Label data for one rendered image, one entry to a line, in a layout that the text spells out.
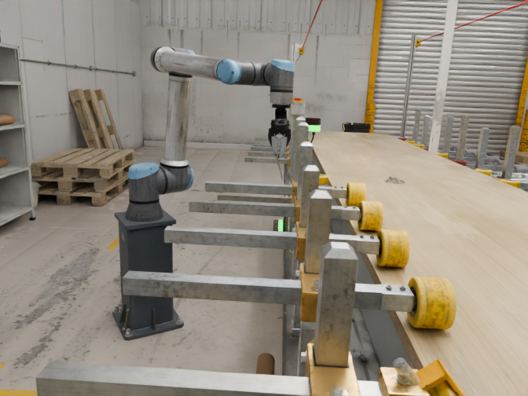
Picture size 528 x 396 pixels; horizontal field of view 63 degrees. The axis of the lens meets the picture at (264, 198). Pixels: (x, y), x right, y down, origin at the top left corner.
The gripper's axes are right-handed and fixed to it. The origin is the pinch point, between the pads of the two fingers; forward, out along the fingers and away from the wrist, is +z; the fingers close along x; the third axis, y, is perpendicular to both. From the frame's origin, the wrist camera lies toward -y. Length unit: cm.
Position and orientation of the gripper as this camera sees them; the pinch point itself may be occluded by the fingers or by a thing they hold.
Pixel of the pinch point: (278, 155)
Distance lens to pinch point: 174.3
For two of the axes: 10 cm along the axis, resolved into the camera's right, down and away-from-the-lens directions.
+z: -0.4, 9.7, 2.4
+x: -10.0, -0.5, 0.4
